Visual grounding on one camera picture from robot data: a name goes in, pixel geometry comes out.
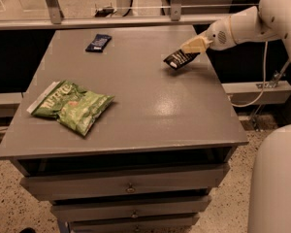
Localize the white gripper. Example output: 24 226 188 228
180 17 236 53

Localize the black rxbar chocolate bar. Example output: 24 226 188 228
164 50 198 70

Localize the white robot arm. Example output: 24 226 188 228
180 0 291 63

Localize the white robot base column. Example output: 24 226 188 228
247 124 291 233

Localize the dark blue snack bar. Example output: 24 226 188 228
85 34 112 52

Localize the small black object on ledge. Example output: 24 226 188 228
94 5 115 17

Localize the grey drawer cabinet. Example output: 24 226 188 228
0 25 249 233

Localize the green chip bag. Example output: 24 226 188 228
27 81 113 137

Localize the grey metal railing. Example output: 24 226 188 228
0 0 260 30

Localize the bottom grey drawer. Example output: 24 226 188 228
70 214 199 233

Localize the grey drawer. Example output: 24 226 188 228
50 196 211 222
70 214 199 233
20 163 230 201

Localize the middle grey drawer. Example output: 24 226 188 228
50 196 211 222

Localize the top grey drawer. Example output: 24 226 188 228
20 163 230 201

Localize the white cable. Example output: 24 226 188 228
231 41 270 109

